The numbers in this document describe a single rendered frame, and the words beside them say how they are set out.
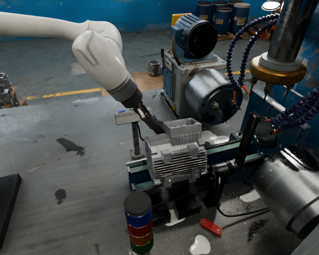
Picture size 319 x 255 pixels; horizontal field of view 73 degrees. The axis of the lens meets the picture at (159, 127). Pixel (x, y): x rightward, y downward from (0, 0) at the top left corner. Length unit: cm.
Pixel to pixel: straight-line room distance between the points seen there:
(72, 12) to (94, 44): 558
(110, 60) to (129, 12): 562
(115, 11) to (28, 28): 549
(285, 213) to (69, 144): 106
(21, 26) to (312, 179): 89
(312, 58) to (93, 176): 105
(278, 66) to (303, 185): 37
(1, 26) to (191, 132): 63
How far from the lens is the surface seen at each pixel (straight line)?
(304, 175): 75
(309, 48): 105
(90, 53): 61
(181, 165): 79
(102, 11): 617
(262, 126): 107
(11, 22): 73
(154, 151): 75
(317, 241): 71
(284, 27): 81
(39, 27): 75
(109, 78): 64
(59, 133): 142
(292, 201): 74
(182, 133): 79
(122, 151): 119
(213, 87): 105
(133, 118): 99
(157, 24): 643
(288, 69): 83
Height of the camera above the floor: 163
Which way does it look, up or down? 39 degrees down
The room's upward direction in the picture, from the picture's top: straight up
